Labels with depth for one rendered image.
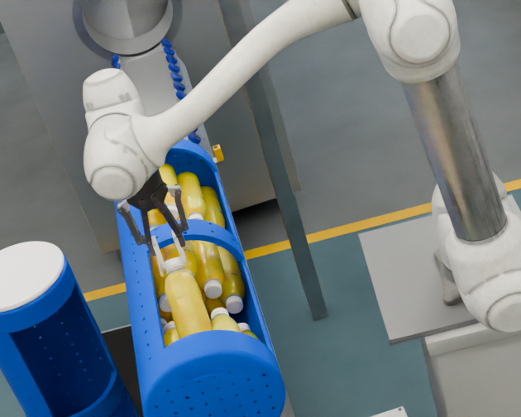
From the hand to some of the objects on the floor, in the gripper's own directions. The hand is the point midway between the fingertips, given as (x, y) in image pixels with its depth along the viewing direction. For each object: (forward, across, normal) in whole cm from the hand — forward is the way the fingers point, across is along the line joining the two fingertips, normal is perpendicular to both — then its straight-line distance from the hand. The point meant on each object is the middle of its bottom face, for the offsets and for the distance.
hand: (169, 250), depth 208 cm
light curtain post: (+131, -31, -121) cm, 181 cm away
